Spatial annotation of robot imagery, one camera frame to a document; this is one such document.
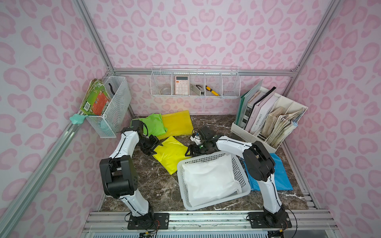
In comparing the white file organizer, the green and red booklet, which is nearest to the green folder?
the white file organizer

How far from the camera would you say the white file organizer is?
857 millimetres

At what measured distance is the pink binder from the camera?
2.90ft
